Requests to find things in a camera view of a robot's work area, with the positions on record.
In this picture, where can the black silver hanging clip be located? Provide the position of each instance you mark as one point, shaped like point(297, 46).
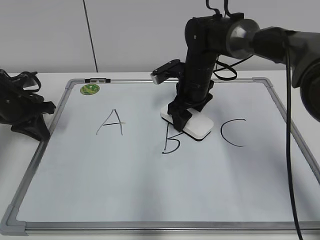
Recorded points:
point(97, 80)

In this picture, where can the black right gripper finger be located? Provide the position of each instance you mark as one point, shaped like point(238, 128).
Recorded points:
point(199, 106)
point(179, 114)

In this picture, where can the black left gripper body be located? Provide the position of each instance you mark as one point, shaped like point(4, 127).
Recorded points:
point(21, 107)

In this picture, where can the round green sticker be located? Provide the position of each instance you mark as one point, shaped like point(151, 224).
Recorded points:
point(89, 89)

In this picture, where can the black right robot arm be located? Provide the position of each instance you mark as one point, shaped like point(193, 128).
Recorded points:
point(239, 38)

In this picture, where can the white rectangular board eraser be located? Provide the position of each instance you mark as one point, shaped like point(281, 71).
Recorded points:
point(198, 126)

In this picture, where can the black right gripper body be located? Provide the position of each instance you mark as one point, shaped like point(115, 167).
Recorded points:
point(192, 92)

